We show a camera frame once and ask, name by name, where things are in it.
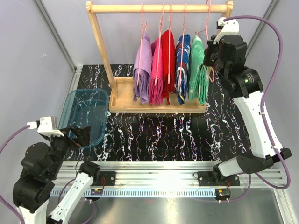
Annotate green white trousers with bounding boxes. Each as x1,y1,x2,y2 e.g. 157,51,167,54
188,35,209,104

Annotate pink wire hanger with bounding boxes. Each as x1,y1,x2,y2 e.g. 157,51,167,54
196,0,215,83

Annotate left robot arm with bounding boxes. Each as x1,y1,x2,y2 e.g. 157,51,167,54
13,126,100,224

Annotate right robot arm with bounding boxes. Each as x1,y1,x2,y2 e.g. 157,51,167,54
204,35,292,183

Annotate blue patterned folded trousers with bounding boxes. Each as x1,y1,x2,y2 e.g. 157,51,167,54
174,34,190,105

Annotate red folded trousers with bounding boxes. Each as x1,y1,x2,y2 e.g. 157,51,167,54
161,30,175,104

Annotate pink hanger with red trousers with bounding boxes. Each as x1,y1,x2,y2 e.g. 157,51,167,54
168,3,172,84

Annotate pink hanger with blue trousers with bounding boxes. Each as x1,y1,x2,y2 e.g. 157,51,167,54
178,3,187,87

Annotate pink folded trousers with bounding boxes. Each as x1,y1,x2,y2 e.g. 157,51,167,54
148,38,163,105

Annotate lilac folded trousers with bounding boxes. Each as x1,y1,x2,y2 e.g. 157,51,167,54
133,33,153,104

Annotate pink hanger with lilac trousers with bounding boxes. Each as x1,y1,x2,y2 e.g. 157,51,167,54
137,4,147,86

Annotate transparent blue plastic bin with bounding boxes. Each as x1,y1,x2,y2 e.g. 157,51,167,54
58,88,109,149

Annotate wooden clothes rack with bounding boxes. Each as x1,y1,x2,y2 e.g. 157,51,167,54
85,0,234,113

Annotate black marble pattern mat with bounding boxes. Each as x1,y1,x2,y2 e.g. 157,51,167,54
66,78,251,161

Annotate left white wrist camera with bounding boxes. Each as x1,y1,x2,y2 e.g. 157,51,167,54
27,116,64,137

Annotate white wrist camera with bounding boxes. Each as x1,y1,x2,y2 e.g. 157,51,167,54
213,17,239,44
27,116,64,137

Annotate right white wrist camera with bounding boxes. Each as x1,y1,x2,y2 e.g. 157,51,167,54
213,17,239,44

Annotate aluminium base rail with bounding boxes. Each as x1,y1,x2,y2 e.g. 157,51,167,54
49,160,288,198

